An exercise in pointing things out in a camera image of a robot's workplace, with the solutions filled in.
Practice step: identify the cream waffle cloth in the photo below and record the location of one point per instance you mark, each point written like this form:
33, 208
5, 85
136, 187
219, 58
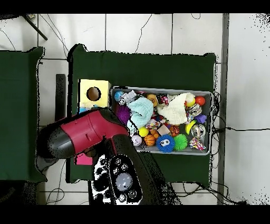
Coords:
175, 109

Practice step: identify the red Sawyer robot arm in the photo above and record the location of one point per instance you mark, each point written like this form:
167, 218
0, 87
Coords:
84, 131

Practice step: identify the wooden box three holes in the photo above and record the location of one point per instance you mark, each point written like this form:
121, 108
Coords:
103, 84

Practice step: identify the mint green waffle cloth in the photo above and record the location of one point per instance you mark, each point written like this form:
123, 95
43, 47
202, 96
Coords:
141, 112

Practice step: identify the purple spiky ball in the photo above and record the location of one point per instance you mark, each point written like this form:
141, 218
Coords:
122, 113

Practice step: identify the silver toy robot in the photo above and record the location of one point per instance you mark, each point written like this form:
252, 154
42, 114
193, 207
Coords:
126, 98

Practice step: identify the blue globe ball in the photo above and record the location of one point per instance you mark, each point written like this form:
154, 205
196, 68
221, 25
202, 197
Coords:
117, 96

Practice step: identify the small white baseball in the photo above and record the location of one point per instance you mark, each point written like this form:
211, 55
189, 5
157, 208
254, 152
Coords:
137, 140

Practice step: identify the small orange basketball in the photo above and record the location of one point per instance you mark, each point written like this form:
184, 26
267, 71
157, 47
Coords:
149, 140

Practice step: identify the blue fuzzy googly-eye ball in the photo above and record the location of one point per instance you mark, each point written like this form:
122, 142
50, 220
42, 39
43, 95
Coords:
165, 143

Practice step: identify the dark green table cloth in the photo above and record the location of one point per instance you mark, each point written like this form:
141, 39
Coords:
147, 69

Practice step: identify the green spiky rubber ball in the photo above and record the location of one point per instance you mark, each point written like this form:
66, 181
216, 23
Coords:
180, 142

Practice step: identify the dark green side table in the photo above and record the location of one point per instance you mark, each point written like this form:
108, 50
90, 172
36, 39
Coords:
19, 105

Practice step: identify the black tripod leg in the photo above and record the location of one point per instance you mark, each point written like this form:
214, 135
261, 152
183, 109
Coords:
35, 28

